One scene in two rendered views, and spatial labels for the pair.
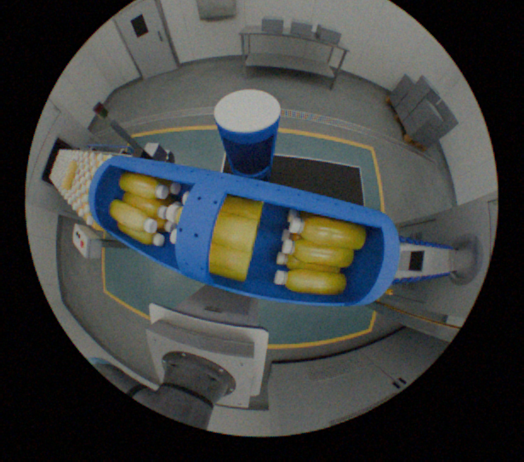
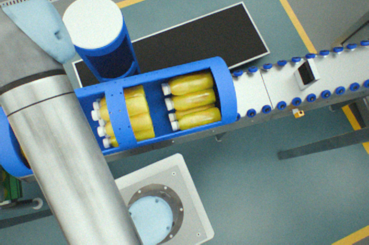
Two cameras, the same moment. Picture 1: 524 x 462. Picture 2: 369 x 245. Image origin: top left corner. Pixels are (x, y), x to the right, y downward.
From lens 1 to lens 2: 0.79 m
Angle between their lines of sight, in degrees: 8
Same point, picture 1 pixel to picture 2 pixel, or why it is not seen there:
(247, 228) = (140, 99)
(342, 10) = not seen: outside the picture
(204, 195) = (113, 93)
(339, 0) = not seen: outside the picture
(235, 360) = (168, 172)
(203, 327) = (143, 173)
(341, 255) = (203, 94)
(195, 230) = (118, 108)
